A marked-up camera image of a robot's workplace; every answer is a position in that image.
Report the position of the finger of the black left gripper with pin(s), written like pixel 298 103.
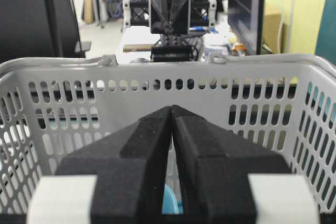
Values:
pixel 117 179

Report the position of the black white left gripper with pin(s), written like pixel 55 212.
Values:
pixel 170 17

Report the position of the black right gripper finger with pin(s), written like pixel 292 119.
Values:
pixel 232 180

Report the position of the light blue dustpan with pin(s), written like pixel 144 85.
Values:
pixel 171 206

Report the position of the grey plastic shopping basket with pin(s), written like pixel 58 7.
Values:
pixel 51 107

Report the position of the dark monitor screen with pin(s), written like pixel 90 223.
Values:
pixel 245 18

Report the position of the brown cardboard box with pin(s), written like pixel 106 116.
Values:
pixel 271 29

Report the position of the black office chair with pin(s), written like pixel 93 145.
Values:
pixel 26 30

